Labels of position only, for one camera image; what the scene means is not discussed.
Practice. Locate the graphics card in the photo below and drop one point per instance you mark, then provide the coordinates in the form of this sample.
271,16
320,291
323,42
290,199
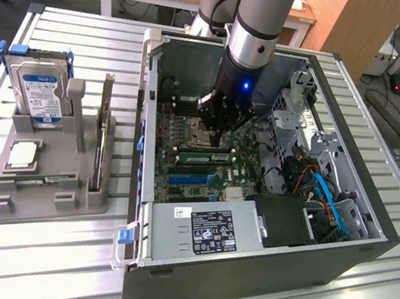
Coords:
101,140

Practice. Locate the white device box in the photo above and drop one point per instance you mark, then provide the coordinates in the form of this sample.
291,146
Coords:
383,53

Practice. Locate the green motherboard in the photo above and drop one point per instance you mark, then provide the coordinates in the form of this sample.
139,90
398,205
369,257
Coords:
247,153

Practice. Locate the silver CPU chip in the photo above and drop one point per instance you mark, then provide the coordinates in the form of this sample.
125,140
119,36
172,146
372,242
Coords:
23,155

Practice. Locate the hard disk blue label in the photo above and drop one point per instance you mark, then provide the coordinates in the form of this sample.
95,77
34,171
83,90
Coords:
40,96

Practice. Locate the metal drive cage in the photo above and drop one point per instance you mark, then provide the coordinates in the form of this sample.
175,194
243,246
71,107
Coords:
284,129

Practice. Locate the small silver heatsink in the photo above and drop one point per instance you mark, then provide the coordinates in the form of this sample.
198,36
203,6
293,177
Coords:
235,193

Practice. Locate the CPU socket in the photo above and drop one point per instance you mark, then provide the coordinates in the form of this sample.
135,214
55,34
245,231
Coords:
195,132

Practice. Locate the black power strip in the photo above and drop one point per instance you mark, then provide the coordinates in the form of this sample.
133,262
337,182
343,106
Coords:
396,84

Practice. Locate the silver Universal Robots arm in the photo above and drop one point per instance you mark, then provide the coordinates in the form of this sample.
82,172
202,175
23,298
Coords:
259,13

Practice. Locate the grey power supply unit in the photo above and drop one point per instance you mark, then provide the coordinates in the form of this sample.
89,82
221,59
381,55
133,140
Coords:
170,236

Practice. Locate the metal disk bay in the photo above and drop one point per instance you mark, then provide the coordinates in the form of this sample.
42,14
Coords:
350,217

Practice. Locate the grey parts rack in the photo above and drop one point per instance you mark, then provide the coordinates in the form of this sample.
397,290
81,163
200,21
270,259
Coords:
60,160

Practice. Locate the black RAM slot bank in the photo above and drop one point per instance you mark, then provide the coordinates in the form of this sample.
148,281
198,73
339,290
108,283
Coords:
186,107

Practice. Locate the blue case latch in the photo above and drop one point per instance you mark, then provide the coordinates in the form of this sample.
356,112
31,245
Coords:
124,236

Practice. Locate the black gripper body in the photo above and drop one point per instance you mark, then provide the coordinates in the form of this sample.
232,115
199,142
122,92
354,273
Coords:
234,82

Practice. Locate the black expansion slot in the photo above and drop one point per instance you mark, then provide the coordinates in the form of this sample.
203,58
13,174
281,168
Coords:
185,171

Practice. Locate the wooden cabinet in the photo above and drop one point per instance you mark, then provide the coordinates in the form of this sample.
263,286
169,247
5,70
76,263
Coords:
359,22

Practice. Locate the blue expansion slot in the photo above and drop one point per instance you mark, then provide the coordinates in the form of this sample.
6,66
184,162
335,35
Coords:
187,180

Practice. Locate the black open PC case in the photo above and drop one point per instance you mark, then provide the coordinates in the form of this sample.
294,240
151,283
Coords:
238,286

